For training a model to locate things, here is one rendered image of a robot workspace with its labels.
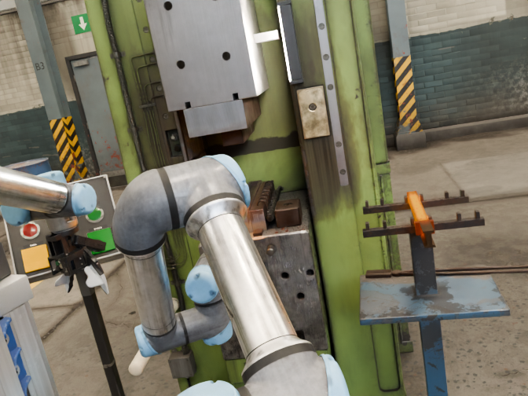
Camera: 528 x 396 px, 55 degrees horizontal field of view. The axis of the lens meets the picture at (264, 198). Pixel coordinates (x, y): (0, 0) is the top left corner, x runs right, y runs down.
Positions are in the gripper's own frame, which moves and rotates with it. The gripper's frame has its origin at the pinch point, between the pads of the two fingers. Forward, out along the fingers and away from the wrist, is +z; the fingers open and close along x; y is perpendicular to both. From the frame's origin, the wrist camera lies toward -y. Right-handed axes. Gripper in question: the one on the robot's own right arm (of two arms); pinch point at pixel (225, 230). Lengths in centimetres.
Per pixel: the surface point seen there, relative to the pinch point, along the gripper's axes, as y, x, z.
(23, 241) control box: -5, -66, 5
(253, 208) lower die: 2.3, 3.9, 29.8
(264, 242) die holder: 12.4, 6.7, 21.7
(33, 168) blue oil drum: 9, -291, 382
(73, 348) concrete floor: 98, -142, 129
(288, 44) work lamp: -49, 25, 37
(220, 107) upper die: -33.6, 0.2, 26.8
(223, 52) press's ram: -50, 5, 27
